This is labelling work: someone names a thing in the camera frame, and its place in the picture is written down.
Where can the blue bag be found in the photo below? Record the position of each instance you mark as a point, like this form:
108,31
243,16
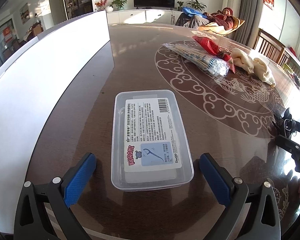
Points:
191,12

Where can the red candy pouch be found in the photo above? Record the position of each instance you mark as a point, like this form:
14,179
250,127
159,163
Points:
213,49

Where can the green potted plant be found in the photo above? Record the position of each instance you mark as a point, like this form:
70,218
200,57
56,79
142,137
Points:
119,4

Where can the round white vase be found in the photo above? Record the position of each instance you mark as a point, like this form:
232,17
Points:
109,8

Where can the wooden chair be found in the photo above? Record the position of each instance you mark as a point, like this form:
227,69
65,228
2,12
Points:
272,48

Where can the white tv cabinet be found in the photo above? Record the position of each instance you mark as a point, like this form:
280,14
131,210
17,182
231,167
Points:
142,16

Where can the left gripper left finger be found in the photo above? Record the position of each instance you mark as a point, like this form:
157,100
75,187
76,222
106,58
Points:
31,218

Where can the leafy plant by television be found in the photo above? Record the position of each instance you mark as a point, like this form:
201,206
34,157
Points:
196,5

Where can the clear plastic floss box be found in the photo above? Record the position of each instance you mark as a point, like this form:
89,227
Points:
149,148

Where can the red flowers in vase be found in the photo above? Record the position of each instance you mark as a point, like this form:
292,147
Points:
101,4

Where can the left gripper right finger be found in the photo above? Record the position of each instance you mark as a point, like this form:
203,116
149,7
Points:
262,220

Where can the person in red clothes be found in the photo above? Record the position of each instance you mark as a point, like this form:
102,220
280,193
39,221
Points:
221,18

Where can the black bow hair claw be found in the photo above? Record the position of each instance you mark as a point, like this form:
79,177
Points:
285,125

